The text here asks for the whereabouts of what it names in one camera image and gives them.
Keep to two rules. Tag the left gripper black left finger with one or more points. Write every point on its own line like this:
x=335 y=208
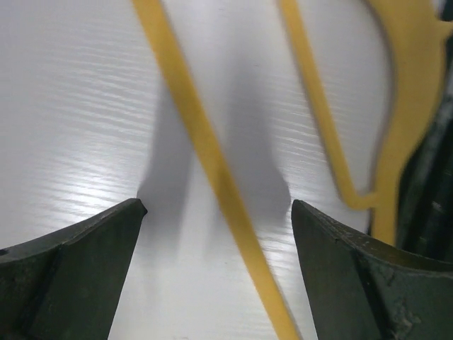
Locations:
x=67 y=284

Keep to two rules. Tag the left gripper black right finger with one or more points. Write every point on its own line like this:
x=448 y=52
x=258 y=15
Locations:
x=361 y=288

